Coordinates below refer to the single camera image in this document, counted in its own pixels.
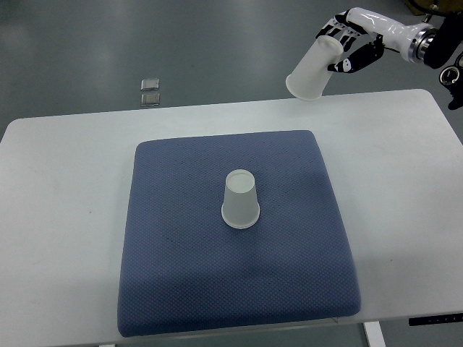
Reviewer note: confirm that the metal floor plate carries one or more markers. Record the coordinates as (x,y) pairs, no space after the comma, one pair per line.
(150,84)
(150,99)

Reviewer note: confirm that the blue fabric cushion mat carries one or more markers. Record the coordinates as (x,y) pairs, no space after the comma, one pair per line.
(184,269)

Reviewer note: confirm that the upper metal floor plate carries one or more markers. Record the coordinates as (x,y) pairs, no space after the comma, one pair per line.
(150,84)

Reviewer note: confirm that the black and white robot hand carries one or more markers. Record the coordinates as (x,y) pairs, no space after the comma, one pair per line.
(410,41)

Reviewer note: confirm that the white paper cup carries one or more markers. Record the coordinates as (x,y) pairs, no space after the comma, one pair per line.
(240,208)
(310,77)

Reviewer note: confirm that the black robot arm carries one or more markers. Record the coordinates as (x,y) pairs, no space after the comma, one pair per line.
(445,42)

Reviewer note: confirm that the lower metal floor plate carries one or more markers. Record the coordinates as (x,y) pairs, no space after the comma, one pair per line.
(150,99)

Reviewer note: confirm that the black table control panel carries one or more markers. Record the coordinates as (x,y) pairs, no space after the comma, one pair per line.
(435,319)

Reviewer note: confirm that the white table leg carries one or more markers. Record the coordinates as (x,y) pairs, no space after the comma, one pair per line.
(374,335)

